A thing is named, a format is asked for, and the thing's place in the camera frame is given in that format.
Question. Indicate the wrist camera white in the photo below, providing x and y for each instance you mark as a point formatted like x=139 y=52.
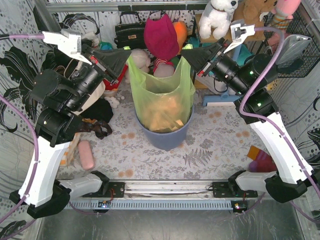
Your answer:
x=68 y=42
x=239 y=32

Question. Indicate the black leather handbag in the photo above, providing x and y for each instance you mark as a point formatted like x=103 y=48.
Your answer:
x=131 y=34

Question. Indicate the orange plush toy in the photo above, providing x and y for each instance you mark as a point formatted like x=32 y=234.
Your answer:
x=181 y=33

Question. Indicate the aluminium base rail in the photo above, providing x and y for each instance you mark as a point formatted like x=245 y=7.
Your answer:
x=156 y=195

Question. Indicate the silver foil pouch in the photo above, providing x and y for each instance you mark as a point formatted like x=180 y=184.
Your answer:
x=292 y=48

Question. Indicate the black hat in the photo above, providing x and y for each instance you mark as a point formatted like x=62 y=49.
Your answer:
x=101 y=110

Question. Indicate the black metal wooden shelf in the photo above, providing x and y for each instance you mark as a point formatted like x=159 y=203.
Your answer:
x=250 y=40

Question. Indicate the brown patterned sandal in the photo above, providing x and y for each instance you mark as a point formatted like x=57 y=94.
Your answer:
x=100 y=128

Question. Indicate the brown teddy bear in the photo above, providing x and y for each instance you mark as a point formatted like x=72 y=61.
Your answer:
x=253 y=11

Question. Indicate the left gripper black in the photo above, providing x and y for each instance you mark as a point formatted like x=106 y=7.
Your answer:
x=100 y=67

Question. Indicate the blue trash bin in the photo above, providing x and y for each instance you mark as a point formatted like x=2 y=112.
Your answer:
x=170 y=140

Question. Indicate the pink plush toy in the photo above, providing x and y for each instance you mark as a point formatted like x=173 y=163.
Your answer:
x=283 y=13

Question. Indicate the black wire basket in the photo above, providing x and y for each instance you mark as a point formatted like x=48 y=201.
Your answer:
x=302 y=66

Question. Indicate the colourful printed cloth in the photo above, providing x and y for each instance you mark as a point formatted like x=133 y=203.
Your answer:
x=105 y=46

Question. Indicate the green trash bag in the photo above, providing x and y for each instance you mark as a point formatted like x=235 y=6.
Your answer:
x=146 y=88

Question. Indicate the white dog plush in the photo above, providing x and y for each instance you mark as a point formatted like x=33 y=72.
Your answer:
x=216 y=18

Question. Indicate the magenta cloth bag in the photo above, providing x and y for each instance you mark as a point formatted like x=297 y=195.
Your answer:
x=160 y=38

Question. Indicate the cream canvas tote bag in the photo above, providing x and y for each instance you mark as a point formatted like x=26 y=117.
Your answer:
x=93 y=97

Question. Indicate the pink rolled cloth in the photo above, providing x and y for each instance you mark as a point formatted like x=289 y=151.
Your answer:
x=86 y=157

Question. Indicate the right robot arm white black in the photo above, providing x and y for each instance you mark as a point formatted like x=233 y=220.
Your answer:
x=293 y=175

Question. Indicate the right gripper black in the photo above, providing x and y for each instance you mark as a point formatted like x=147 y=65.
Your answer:
x=208 y=64

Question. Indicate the purple striped sock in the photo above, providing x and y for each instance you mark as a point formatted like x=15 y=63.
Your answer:
x=262 y=162

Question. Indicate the orange checkered towel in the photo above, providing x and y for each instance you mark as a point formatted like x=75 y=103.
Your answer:
x=68 y=156

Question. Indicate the pink white plush doll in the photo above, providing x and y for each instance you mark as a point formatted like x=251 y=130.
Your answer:
x=163 y=68

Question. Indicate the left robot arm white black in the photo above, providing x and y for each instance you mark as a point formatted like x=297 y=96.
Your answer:
x=56 y=127

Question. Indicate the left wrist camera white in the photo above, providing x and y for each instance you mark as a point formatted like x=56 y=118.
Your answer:
x=68 y=42

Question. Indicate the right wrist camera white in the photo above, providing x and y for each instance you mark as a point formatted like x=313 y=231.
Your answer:
x=239 y=32

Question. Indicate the white sheep plush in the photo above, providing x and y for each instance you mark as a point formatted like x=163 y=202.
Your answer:
x=141 y=59

